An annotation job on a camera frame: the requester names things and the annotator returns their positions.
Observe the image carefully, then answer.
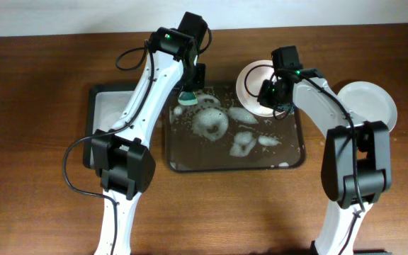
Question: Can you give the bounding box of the pale green plate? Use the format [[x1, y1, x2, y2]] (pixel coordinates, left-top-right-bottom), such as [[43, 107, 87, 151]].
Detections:
[[338, 81, 398, 132]]

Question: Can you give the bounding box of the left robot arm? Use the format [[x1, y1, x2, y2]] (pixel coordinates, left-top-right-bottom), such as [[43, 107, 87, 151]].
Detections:
[[91, 27, 212, 254]]

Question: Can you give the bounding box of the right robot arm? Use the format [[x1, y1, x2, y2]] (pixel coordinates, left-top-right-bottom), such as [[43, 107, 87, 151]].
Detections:
[[257, 68, 392, 254]]

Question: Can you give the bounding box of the black soapy water tray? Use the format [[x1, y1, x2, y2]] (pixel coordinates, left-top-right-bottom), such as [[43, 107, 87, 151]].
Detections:
[[82, 83, 145, 169]]

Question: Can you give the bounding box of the pink white plate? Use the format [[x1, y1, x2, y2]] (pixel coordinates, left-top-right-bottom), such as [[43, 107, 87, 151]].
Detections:
[[236, 60, 273, 118]]

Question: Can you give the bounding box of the green yellow sponge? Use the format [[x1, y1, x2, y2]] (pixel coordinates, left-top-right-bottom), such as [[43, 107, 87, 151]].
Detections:
[[178, 91, 198, 106]]

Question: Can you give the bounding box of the dark brown serving tray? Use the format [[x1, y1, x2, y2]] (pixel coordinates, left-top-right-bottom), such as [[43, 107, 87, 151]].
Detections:
[[163, 81, 306, 173]]

